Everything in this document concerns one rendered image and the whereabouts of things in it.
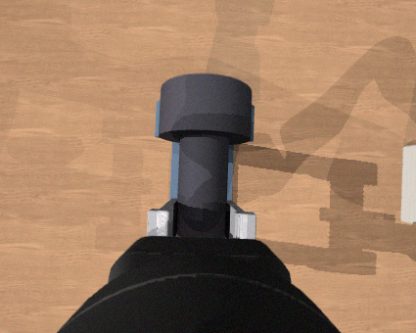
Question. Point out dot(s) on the blue metal cradle base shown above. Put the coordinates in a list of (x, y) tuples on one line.
[(175, 159)]

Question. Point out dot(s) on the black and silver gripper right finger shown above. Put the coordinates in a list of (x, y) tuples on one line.
[(239, 224)]

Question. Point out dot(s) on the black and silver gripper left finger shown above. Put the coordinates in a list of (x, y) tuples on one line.
[(163, 221)]

